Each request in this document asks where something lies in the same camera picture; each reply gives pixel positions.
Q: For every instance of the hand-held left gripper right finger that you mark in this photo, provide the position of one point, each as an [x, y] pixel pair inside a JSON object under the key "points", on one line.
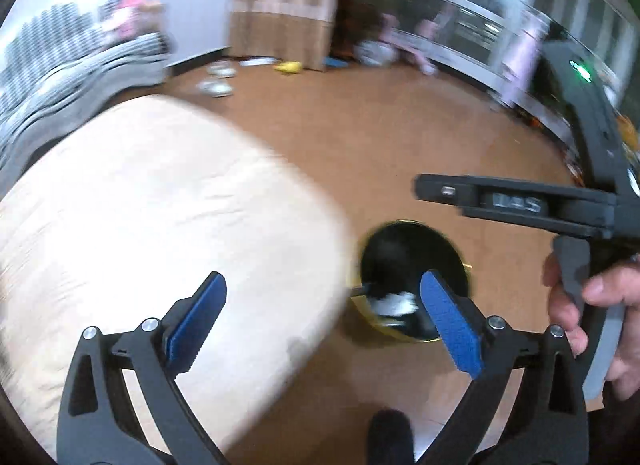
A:
{"points": [[452, 325]]}

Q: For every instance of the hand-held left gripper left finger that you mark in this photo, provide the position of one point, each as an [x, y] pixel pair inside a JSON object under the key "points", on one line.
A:
{"points": [[197, 325]]}

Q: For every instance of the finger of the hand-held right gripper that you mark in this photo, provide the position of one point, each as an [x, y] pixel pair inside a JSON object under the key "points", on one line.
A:
{"points": [[440, 189]]}

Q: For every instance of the white tissue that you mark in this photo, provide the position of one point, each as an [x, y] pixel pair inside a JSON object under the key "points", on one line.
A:
{"points": [[395, 304]]}

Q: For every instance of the black bin with gold rim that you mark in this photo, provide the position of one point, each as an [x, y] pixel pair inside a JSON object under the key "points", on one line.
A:
{"points": [[400, 250]]}

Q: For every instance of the person's right forearm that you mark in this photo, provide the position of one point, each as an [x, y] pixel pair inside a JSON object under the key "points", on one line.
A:
{"points": [[617, 422]]}

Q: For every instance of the person's right hand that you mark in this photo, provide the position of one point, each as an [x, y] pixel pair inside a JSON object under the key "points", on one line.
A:
{"points": [[617, 282]]}

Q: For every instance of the lilac hanging cloth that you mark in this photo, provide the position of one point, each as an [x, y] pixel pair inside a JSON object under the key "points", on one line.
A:
{"points": [[520, 65]]}

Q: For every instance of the pink and white cloth pile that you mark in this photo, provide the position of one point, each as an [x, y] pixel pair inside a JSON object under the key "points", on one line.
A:
{"points": [[385, 45]]}

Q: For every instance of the blue floor object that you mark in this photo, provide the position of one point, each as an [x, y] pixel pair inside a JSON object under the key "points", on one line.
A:
{"points": [[336, 63]]}

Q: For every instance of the yellow floor toy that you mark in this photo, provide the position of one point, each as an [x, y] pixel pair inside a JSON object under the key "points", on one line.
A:
{"points": [[288, 67]]}

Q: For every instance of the white flat packet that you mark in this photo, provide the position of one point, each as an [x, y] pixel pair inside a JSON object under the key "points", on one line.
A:
{"points": [[256, 62]]}

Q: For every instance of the beige checked curtain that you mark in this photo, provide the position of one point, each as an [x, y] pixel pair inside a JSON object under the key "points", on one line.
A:
{"points": [[285, 0]]}

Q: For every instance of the striped sofa blanket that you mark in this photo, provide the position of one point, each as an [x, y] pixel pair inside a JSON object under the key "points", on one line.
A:
{"points": [[75, 80]]}

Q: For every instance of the pink plush toy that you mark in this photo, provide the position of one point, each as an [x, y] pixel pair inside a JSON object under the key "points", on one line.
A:
{"points": [[131, 12]]}

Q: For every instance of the checkered sofa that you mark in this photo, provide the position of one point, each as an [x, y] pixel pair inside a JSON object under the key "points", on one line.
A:
{"points": [[45, 30]]}

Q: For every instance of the glass window frame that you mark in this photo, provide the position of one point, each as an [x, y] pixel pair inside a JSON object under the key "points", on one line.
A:
{"points": [[480, 15]]}

